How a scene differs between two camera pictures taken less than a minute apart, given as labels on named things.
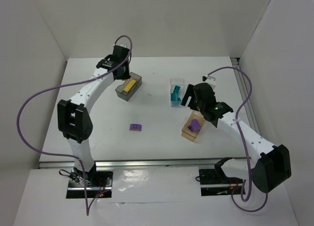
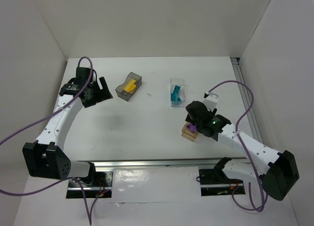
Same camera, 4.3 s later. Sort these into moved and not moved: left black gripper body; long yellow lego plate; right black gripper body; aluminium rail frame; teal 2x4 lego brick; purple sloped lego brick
Moved: left black gripper body; purple sloped lego brick; right black gripper body
Not moved: teal 2x4 lego brick; aluminium rail frame; long yellow lego plate
